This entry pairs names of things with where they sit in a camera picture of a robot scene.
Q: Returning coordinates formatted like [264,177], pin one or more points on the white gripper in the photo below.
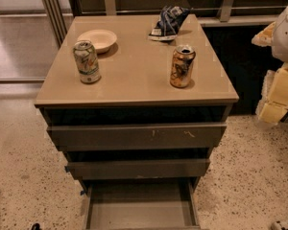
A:
[287,37]

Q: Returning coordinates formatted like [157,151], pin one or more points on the orange soda can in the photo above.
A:
[182,65]

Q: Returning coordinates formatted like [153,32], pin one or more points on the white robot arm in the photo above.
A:
[279,51]

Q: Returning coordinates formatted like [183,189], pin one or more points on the top grey drawer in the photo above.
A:
[137,137]

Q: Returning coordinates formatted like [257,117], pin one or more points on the grey drawer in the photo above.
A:
[139,169]
[137,137]
[165,204]

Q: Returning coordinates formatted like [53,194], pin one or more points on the middle grey drawer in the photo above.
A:
[139,169]

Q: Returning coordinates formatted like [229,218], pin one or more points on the grey drawer cabinet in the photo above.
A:
[135,89]

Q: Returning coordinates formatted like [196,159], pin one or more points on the green white soda can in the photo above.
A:
[86,60]

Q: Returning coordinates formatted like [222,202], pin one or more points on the bottom grey drawer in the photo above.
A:
[165,204]

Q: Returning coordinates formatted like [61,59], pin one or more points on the blue white sneaker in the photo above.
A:
[169,23]

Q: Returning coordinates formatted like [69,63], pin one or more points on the grey object on floor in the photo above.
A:
[280,225]

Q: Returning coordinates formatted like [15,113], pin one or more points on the white bowl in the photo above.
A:
[102,40]

